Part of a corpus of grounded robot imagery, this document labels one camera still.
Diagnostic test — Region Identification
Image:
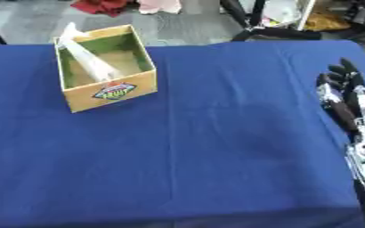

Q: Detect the red cloth bundle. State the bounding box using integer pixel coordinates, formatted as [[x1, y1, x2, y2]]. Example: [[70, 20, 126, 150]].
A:
[[69, 0, 133, 17]]

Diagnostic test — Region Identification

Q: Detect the black tripod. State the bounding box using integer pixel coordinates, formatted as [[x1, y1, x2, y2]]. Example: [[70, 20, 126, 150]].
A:
[[220, 0, 323, 43]]

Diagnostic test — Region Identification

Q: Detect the white plastic bottle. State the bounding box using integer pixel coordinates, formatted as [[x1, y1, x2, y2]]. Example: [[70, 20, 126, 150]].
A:
[[56, 21, 124, 83]]

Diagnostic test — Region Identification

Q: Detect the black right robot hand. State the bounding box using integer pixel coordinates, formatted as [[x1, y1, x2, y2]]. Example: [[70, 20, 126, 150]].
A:
[[314, 57, 365, 143]]

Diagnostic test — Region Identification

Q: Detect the tan cardboard box green inside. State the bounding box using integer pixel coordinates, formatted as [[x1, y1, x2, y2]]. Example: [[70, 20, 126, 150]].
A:
[[53, 24, 159, 114]]

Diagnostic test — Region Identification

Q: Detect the pink cloth bundle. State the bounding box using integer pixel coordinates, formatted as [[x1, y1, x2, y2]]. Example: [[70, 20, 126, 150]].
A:
[[135, 0, 184, 15]]

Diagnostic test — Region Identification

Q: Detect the yellow bag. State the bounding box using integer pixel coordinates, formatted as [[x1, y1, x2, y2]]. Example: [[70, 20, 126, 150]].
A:
[[302, 3, 353, 32]]

